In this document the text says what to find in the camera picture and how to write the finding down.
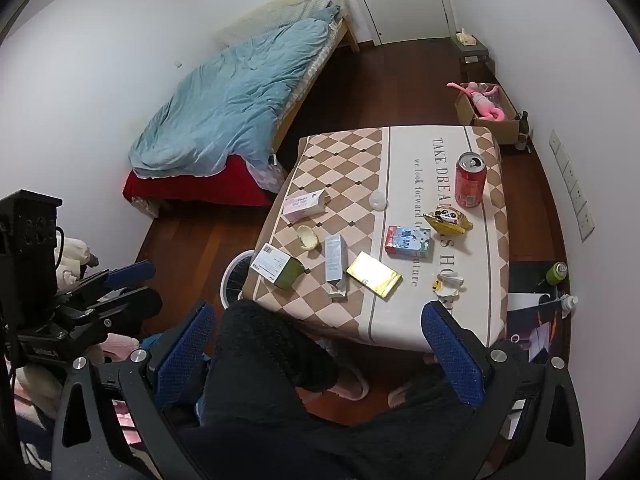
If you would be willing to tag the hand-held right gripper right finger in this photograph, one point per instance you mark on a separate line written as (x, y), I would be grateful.
(452, 355)

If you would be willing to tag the grey and white tube box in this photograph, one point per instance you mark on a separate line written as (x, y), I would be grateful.
(335, 260)

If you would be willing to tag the small yellow dish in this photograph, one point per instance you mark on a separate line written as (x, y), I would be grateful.
(307, 237)

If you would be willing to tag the white wall socket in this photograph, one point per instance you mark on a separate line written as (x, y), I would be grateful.
(570, 180)
(562, 160)
(578, 201)
(555, 141)
(586, 226)

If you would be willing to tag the red blanket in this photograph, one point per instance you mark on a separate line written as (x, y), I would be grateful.
(200, 187)

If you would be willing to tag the white plush toy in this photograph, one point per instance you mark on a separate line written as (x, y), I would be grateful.
(72, 260)

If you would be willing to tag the clear plastic lid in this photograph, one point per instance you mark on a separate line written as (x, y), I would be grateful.
(378, 201)

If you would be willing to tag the white floral sheet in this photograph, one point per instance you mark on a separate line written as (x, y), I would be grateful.
(265, 177)

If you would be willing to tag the table with checkered cloth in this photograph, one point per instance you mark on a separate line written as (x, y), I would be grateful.
(350, 180)

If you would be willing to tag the blue duvet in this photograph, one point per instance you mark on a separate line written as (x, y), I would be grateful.
(225, 105)

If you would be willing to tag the pink cloth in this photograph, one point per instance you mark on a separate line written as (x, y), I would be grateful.
(120, 345)

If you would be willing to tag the green box with white label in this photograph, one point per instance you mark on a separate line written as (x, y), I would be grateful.
(277, 265)

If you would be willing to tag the gold box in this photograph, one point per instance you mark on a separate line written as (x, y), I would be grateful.
(375, 275)

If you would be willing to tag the dark bottle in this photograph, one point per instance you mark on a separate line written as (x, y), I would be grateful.
(523, 125)

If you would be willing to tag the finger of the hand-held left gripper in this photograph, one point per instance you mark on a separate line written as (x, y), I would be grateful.
(132, 305)
(132, 272)

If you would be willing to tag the tissue box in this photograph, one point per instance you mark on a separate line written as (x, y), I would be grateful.
(465, 39)

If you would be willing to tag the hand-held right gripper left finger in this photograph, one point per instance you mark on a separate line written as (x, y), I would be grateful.
(185, 355)

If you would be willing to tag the red packet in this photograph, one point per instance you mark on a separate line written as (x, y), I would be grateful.
(470, 182)

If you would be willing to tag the yellow panda snack packet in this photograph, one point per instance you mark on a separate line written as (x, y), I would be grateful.
(450, 220)

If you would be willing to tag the white mattress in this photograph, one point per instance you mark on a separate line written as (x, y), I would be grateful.
(300, 5)

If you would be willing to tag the blue and red carton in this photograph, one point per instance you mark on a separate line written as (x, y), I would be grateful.
(407, 241)

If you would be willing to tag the dark printed sheet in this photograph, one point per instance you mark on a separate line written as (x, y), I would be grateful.
(535, 325)

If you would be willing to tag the green drink can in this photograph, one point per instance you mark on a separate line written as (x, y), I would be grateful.
(556, 272)

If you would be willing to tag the pink plush toy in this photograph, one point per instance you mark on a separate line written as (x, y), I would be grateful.
(482, 102)

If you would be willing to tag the pink and white box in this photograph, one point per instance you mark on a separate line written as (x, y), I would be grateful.
(302, 205)

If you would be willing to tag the blue cloth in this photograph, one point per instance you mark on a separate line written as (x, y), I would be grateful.
(150, 342)

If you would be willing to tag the white bottle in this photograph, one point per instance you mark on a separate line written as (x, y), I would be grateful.
(570, 302)

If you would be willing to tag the pale slipper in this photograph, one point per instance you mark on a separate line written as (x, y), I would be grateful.
(400, 395)
(350, 380)

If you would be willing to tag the cardboard box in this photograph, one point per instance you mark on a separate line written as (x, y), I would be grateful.
(495, 127)

